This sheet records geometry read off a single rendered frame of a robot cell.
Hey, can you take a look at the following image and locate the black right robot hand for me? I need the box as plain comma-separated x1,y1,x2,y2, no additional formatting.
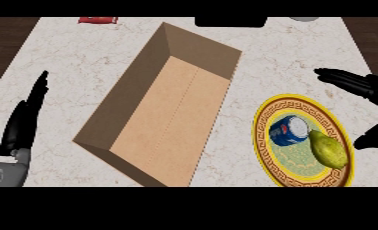
313,67,378,151

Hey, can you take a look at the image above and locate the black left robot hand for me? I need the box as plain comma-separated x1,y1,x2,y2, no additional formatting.
0,70,50,164

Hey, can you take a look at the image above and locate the blue soda can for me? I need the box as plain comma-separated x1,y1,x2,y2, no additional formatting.
267,114,311,147

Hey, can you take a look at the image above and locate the open cardboard box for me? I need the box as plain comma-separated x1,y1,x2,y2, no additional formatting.
71,21,243,188

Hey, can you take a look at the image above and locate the yellow patterned plate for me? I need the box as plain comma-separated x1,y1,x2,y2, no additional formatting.
251,93,356,188

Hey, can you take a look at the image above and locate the grey round object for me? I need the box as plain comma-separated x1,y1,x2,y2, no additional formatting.
288,16,320,23

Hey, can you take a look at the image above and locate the green pear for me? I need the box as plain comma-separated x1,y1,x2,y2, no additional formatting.
307,129,350,171

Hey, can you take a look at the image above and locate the black appliance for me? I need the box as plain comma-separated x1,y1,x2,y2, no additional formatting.
193,16,268,29

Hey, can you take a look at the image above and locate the red object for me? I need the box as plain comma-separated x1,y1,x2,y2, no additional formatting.
76,16,119,25

